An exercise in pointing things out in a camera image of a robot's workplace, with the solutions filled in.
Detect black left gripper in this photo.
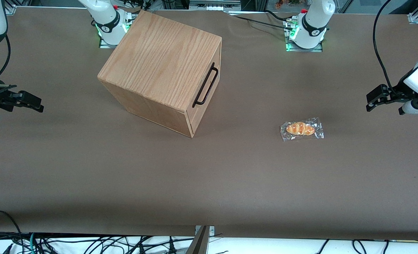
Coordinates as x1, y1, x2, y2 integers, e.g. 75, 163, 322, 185
366, 84, 413, 113

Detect wooden drawer with black handle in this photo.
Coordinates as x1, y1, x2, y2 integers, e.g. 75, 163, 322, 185
186, 37, 222, 126

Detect light wooden drawer cabinet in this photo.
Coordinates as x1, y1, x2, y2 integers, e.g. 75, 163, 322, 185
97, 10, 222, 138

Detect bread in clear plastic wrapper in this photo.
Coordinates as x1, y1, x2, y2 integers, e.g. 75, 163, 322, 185
280, 117, 325, 142

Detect orange background objects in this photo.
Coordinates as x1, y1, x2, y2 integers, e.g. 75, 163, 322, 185
274, 0, 301, 9

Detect grey background device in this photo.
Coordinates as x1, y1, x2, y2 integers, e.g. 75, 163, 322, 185
189, 0, 242, 11

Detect dark slanted metal bar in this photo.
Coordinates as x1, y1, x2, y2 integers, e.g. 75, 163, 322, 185
185, 226, 209, 254

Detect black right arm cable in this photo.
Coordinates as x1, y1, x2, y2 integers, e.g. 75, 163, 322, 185
0, 35, 11, 79

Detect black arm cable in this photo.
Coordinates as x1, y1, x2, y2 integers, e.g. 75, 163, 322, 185
0, 35, 11, 79
372, 0, 398, 96

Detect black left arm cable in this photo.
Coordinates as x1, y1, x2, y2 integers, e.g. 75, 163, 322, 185
372, 0, 398, 96

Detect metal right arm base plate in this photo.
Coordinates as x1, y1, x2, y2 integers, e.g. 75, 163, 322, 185
99, 35, 125, 49

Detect black looped floor cable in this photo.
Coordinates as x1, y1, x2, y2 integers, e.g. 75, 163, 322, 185
0, 210, 23, 247

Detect short black table cable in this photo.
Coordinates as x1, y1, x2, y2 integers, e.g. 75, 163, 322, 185
264, 10, 296, 22

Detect long black table cable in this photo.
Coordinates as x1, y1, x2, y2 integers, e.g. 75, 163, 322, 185
228, 13, 294, 29

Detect silver metal table bracket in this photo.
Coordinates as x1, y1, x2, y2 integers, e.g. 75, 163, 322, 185
195, 226, 215, 237

